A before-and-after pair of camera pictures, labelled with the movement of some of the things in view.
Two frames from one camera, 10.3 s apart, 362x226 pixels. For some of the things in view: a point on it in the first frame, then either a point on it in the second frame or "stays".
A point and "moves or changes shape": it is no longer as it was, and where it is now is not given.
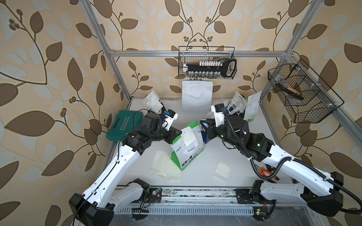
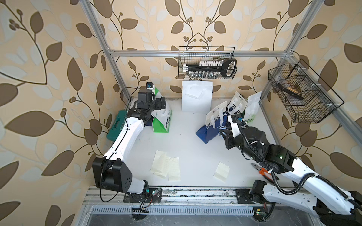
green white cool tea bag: (183, 155) moves or changes shape
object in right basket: (290, 91) stays
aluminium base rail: (194, 195) stays
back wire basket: (207, 62) stays
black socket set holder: (226, 68) stays
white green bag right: (252, 106) stays
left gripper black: (171, 134) → (157, 106)
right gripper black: (212, 127) → (229, 139)
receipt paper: (222, 172) stays
